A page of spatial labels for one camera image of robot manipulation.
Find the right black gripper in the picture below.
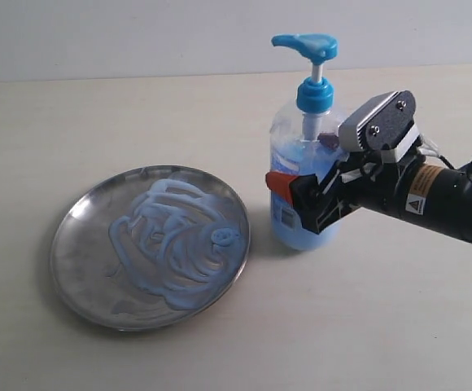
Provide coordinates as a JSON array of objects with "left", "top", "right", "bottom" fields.
[{"left": 265, "top": 133, "right": 419, "bottom": 234}]

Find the blue pump lotion bottle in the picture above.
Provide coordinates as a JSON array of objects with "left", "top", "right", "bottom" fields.
[{"left": 269, "top": 33, "right": 346, "bottom": 252}]

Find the blue soap smear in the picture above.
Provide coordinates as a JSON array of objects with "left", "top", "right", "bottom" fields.
[{"left": 108, "top": 178, "right": 248, "bottom": 310}]

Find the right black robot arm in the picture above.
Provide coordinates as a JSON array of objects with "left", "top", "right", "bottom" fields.
[{"left": 265, "top": 138, "right": 472, "bottom": 244}]

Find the round steel plate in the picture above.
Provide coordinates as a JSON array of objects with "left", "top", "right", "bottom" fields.
[{"left": 50, "top": 165, "right": 251, "bottom": 332}]

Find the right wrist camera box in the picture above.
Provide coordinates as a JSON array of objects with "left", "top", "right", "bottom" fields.
[{"left": 338, "top": 90, "right": 420, "bottom": 164}]

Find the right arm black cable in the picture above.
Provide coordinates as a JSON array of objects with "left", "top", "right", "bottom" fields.
[{"left": 418, "top": 138, "right": 472, "bottom": 178}]

